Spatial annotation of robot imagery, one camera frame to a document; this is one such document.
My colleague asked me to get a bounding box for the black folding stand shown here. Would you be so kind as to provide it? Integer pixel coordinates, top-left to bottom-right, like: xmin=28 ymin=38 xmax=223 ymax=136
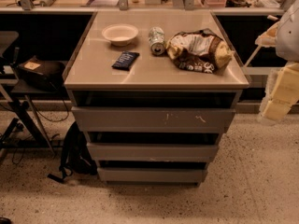
xmin=0 ymin=31 xmax=55 ymax=155

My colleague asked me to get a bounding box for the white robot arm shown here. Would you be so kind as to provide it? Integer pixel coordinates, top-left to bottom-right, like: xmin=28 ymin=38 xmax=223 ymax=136
xmin=255 ymin=0 xmax=299 ymax=125

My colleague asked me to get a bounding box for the black bag on stand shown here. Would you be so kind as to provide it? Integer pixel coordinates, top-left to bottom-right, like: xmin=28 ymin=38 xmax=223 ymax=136
xmin=17 ymin=56 xmax=64 ymax=91

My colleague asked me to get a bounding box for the grey middle drawer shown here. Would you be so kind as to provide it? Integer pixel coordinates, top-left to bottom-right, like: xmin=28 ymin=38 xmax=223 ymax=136
xmin=87 ymin=143 xmax=218 ymax=162

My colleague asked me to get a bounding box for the grey drawer cabinet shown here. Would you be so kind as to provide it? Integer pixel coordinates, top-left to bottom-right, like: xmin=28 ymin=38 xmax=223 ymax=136
xmin=64 ymin=9 xmax=249 ymax=170

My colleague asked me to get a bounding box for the crushed green soda can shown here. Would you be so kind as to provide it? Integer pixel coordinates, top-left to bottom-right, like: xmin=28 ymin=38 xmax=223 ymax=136
xmin=149 ymin=27 xmax=165 ymax=56

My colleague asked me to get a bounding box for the white cane with grip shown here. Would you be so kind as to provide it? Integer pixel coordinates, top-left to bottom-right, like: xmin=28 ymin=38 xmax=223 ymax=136
xmin=244 ymin=15 xmax=279 ymax=67

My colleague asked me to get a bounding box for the dark blue snack packet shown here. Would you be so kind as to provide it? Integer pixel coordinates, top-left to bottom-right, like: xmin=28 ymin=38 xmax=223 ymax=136
xmin=112 ymin=51 xmax=139 ymax=71

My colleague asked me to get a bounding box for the grey top drawer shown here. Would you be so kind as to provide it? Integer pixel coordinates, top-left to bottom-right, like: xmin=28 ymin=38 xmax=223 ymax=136
xmin=72 ymin=107 xmax=235 ymax=133

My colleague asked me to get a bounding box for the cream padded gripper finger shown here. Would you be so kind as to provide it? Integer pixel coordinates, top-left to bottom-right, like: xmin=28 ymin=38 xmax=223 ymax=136
xmin=261 ymin=63 xmax=299 ymax=122
xmin=255 ymin=22 xmax=278 ymax=48

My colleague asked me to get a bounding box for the black backpack on floor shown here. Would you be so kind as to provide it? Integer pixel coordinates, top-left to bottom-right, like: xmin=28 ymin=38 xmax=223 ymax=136
xmin=48 ymin=121 xmax=97 ymax=183

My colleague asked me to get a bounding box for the grey drawer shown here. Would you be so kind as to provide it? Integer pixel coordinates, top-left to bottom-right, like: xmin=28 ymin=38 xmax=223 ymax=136
xmin=87 ymin=143 xmax=218 ymax=162
xmin=97 ymin=168 xmax=207 ymax=183
xmin=72 ymin=107 xmax=235 ymax=133

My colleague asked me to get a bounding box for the grey bottom drawer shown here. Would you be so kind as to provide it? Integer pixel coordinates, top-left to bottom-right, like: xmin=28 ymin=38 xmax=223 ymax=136
xmin=97 ymin=168 xmax=207 ymax=183

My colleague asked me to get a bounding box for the crumpled brown chip bag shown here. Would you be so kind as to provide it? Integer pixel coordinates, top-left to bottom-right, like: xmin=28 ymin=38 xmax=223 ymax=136
xmin=166 ymin=29 xmax=234 ymax=74

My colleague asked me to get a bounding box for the white paper bowl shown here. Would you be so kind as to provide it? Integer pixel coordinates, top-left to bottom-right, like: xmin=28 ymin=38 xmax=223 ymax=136
xmin=102 ymin=23 xmax=138 ymax=47

